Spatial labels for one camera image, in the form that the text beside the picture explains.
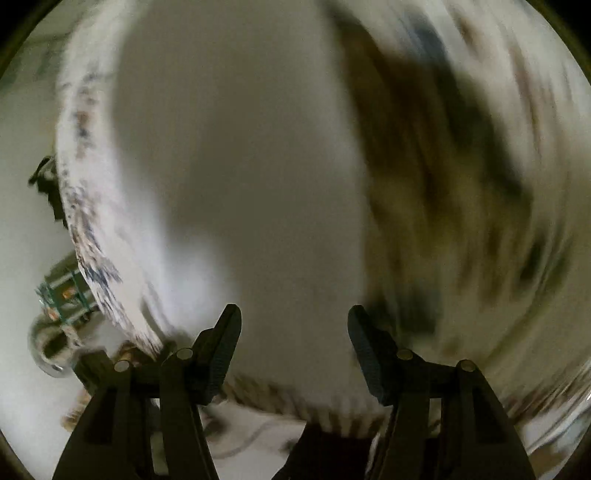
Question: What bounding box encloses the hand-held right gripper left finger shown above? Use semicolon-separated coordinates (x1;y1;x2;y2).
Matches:
53;304;242;480

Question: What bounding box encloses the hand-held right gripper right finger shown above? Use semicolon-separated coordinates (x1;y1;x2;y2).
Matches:
348;305;536;480

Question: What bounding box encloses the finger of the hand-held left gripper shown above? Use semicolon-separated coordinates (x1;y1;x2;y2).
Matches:
28;156;70;228

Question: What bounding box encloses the large white patterned plate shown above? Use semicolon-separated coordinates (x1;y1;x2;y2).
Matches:
54;0;398;437

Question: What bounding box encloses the dark cloth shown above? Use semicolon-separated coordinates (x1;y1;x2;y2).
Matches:
271;422;376;480

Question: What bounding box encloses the brown patterned cloth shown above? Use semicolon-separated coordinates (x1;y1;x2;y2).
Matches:
323;0;591;416

